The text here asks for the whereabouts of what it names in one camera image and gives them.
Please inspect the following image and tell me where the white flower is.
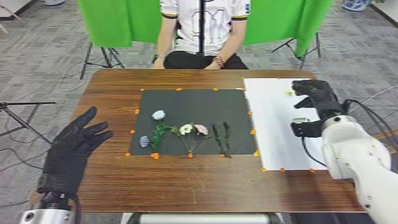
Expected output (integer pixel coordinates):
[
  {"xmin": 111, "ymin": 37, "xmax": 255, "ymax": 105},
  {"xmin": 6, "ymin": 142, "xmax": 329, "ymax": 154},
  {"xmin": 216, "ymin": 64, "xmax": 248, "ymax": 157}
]
[{"xmin": 177, "ymin": 123, "xmax": 198, "ymax": 155}]

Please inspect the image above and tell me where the pale grey bar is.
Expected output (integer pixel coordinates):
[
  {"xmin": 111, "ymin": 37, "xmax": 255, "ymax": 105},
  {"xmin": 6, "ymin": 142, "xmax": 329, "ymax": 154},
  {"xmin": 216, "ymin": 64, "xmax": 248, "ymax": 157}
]
[{"xmin": 127, "ymin": 212, "xmax": 288, "ymax": 224}]

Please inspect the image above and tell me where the light blue flower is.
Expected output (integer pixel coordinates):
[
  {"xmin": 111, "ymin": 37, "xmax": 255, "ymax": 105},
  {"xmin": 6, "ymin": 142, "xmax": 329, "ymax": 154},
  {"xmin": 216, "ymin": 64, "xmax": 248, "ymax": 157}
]
[{"xmin": 148, "ymin": 109, "xmax": 175, "ymax": 150}]

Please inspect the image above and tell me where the person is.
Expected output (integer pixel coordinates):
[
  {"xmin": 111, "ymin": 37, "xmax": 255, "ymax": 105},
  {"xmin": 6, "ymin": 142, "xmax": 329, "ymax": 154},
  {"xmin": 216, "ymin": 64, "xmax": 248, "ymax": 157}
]
[{"xmin": 150, "ymin": 0, "xmax": 255, "ymax": 71}]

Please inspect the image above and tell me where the black cloth stand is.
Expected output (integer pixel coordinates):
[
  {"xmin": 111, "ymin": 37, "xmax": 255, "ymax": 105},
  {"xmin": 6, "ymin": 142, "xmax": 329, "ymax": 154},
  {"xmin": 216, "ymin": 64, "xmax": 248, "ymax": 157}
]
[
  {"xmin": 271, "ymin": 31, "xmax": 326, "ymax": 70},
  {"xmin": 79, "ymin": 42, "xmax": 127, "ymax": 80}
]

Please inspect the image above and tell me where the black cable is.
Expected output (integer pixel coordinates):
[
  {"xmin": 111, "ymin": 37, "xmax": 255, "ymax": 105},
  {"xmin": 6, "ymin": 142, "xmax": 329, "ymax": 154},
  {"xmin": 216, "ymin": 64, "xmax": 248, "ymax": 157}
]
[
  {"xmin": 342, "ymin": 98, "xmax": 398, "ymax": 148},
  {"xmin": 299, "ymin": 135, "xmax": 329, "ymax": 168}
]

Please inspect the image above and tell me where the white sheet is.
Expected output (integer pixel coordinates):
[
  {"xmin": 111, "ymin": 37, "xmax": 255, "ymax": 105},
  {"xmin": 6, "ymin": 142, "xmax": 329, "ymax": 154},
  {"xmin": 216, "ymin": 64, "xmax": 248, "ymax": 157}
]
[{"xmin": 242, "ymin": 77, "xmax": 335, "ymax": 173}]

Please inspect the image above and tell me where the black upright pole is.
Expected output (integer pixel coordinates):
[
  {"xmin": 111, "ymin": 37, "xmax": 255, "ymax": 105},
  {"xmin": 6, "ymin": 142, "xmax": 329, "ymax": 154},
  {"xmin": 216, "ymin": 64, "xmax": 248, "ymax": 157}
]
[{"xmin": 198, "ymin": 0, "xmax": 209, "ymax": 56}]

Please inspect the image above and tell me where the small purple flower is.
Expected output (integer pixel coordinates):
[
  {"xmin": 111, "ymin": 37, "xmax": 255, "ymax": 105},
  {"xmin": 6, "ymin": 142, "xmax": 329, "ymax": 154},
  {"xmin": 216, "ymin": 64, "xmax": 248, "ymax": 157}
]
[{"xmin": 137, "ymin": 134, "xmax": 153, "ymax": 149}]

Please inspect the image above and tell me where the black tripod stand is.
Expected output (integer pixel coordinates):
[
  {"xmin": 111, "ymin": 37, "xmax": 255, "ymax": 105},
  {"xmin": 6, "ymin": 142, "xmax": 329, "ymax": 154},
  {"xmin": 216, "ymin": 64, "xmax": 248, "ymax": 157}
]
[{"xmin": 0, "ymin": 101, "xmax": 59, "ymax": 145}]

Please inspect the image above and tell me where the pink flower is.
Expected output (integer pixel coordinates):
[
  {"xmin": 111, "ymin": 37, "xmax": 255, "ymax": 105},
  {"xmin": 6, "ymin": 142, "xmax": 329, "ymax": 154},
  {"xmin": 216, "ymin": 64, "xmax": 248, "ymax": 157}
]
[{"xmin": 193, "ymin": 123, "xmax": 214, "ymax": 152}]

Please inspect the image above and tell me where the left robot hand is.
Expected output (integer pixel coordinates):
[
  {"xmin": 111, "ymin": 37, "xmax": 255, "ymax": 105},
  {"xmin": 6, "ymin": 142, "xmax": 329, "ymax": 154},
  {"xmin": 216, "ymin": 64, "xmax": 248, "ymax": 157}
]
[{"xmin": 36, "ymin": 106, "xmax": 116, "ymax": 198}]

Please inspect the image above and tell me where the dark mat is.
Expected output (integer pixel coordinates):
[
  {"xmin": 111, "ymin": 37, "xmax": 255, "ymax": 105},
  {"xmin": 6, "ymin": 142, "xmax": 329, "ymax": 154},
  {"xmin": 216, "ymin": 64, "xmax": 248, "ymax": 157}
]
[{"xmin": 129, "ymin": 88, "xmax": 260, "ymax": 157}]

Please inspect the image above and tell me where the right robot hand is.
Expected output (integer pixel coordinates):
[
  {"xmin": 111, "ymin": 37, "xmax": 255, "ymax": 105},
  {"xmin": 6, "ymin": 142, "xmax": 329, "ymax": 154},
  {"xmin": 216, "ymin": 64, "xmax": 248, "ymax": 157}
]
[{"xmin": 290, "ymin": 79, "xmax": 347, "ymax": 118}]

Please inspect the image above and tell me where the green sprig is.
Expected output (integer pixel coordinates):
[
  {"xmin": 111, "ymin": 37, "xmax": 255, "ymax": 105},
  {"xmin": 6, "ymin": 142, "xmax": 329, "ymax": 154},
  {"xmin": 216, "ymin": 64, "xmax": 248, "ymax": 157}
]
[{"xmin": 212, "ymin": 121, "xmax": 235, "ymax": 159}]

